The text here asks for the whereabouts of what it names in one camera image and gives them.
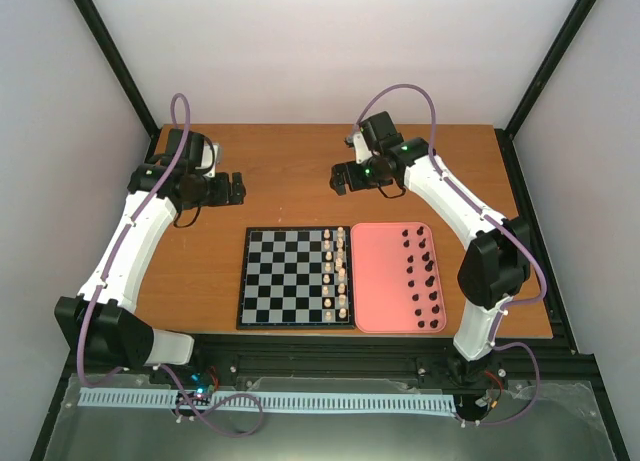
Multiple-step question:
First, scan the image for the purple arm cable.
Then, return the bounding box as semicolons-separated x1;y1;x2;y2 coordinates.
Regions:
77;92;265;438
353;83;547;428

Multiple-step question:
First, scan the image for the light blue cable duct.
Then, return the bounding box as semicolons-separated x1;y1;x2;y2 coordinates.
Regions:
77;388;456;417

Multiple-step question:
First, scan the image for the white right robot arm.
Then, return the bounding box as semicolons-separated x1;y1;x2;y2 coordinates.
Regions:
329;111;531;374

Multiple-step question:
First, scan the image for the pink plastic tray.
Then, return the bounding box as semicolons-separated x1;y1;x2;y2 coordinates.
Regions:
351;222;447;335

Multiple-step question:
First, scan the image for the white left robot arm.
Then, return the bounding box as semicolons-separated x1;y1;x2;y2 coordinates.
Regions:
54;128;246;384

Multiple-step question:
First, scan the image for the black and white chessboard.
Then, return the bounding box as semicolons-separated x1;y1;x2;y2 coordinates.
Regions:
236;226;355;330

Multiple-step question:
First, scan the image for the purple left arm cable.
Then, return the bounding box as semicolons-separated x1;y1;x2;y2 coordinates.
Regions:
77;92;265;438

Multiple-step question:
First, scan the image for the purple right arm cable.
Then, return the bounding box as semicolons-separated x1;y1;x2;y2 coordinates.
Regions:
353;83;547;428

